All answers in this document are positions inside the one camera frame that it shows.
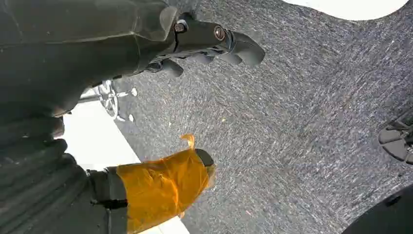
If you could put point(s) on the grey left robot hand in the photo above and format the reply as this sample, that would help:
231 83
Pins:
71 48

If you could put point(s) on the ribbed grey left robot arm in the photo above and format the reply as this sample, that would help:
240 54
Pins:
32 190

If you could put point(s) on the black robot leg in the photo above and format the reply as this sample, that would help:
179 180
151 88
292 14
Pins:
384 216

